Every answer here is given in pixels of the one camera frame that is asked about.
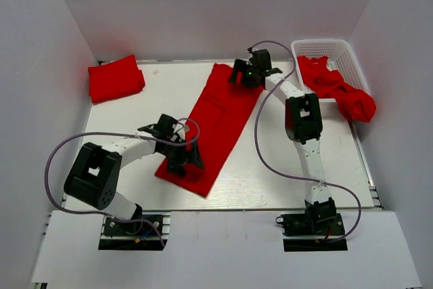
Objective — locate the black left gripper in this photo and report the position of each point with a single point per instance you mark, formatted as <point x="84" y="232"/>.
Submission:
<point x="176" y="168"/>

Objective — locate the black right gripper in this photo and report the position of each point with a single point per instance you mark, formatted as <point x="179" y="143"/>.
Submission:
<point x="240" y="65"/>

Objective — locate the red t shirt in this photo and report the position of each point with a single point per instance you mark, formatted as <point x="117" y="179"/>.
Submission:
<point x="115" y="80"/>
<point x="221" y="111"/>
<point x="353" y="104"/>

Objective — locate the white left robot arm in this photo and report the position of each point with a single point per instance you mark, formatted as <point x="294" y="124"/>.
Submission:
<point x="93" y="178"/>

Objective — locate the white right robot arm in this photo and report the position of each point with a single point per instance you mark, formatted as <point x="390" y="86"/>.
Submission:
<point x="303" y="126"/>

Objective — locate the red t shirt in basket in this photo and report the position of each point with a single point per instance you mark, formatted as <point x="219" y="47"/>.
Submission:
<point x="353" y="104"/>

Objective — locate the white plastic laundry basket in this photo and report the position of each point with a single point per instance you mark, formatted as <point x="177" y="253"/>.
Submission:
<point x="340" y="57"/>

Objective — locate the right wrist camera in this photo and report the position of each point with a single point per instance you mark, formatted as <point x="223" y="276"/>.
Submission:
<point x="252" y="55"/>

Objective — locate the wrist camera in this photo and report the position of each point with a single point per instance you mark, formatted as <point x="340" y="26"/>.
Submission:
<point x="252" y="55"/>
<point x="179" y="133"/>

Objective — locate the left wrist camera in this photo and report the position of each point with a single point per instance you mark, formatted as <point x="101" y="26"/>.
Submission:
<point x="179" y="133"/>

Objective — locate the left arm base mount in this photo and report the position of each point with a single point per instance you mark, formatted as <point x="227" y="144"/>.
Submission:
<point x="136" y="236"/>

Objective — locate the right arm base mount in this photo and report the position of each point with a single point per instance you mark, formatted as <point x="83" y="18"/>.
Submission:
<point x="299" y="236"/>

